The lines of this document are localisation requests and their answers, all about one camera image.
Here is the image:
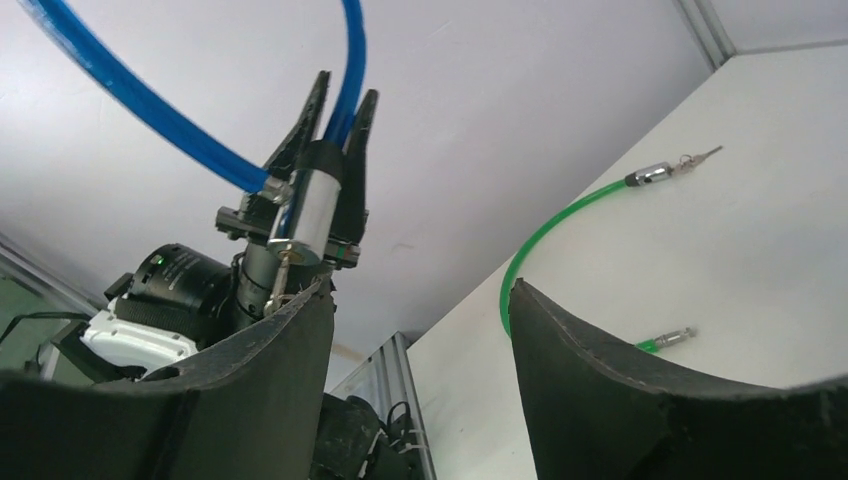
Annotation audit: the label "green cable lock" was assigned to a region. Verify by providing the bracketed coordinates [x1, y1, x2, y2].
[498, 145, 723, 339]

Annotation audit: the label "blue cable lock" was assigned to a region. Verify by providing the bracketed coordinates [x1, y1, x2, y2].
[16, 0, 368, 268]

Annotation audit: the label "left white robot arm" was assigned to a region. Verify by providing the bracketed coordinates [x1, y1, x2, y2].
[58, 72, 427, 479]

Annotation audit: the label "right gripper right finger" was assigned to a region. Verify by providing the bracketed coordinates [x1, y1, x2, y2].
[509, 281, 847, 479]

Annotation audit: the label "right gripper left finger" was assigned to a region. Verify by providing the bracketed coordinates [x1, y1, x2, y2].
[1, 278, 334, 479]

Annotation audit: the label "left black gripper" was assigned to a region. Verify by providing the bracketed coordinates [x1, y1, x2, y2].
[216, 70, 379, 330]

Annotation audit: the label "silver keys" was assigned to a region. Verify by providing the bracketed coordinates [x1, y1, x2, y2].
[263, 253, 297, 318]

